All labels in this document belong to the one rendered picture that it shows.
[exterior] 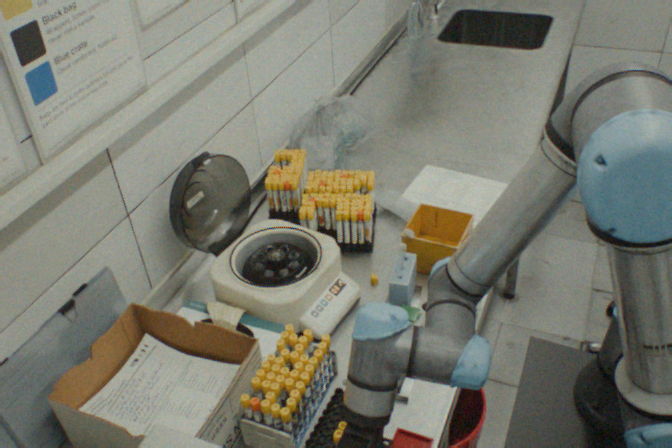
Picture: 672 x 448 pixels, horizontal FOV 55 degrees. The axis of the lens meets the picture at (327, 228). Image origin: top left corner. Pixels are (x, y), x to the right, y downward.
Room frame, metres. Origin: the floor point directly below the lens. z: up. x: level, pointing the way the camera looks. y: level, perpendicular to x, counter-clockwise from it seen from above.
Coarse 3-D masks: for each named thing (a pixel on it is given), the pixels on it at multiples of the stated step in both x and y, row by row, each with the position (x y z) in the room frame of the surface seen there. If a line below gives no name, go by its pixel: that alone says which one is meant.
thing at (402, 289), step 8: (400, 256) 1.04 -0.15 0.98; (408, 256) 1.04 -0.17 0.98; (400, 264) 1.02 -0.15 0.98; (408, 264) 1.02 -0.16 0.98; (392, 272) 1.00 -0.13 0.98; (400, 272) 0.99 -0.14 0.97; (408, 272) 0.99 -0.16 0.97; (392, 280) 0.97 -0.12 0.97; (400, 280) 0.97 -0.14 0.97; (408, 280) 0.97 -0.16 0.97; (392, 288) 0.96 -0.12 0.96; (400, 288) 0.96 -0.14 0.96; (408, 288) 0.96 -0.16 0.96; (416, 288) 1.04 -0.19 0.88; (392, 296) 0.96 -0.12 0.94; (400, 296) 0.96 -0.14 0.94; (408, 296) 0.96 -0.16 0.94; (416, 296) 1.01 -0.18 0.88; (392, 304) 0.96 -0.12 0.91; (400, 304) 0.96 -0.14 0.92; (408, 304) 0.96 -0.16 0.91; (416, 304) 0.99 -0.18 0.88
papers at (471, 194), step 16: (432, 176) 1.47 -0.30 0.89; (448, 176) 1.46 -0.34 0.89; (464, 176) 1.45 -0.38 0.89; (416, 192) 1.40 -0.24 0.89; (432, 192) 1.39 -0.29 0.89; (448, 192) 1.39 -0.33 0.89; (464, 192) 1.38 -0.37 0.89; (480, 192) 1.37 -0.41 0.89; (496, 192) 1.37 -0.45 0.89; (464, 208) 1.31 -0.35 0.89; (480, 208) 1.30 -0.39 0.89
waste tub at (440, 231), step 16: (416, 208) 1.21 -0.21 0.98; (432, 208) 1.21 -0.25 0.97; (448, 208) 1.20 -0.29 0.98; (416, 224) 1.20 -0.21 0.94; (432, 224) 1.21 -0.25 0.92; (448, 224) 1.20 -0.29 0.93; (464, 224) 1.18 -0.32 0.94; (416, 240) 1.10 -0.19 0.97; (432, 240) 1.20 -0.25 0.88; (448, 240) 1.19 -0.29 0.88; (464, 240) 1.10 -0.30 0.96; (416, 256) 1.10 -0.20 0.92; (432, 256) 1.08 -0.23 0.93; (448, 256) 1.07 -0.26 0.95
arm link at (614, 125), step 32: (608, 96) 0.59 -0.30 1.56; (640, 96) 0.57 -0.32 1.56; (576, 128) 0.60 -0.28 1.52; (608, 128) 0.54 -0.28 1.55; (640, 128) 0.51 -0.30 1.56; (576, 160) 0.56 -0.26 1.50; (608, 160) 0.50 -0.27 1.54; (640, 160) 0.49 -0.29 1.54; (608, 192) 0.50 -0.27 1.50; (640, 192) 0.49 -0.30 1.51; (608, 224) 0.49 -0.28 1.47; (640, 224) 0.48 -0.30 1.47; (608, 256) 0.54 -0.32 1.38; (640, 256) 0.51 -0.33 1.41; (640, 288) 0.50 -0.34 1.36; (640, 320) 0.50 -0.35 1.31; (640, 352) 0.50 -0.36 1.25; (640, 384) 0.51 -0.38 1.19; (640, 416) 0.49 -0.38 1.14
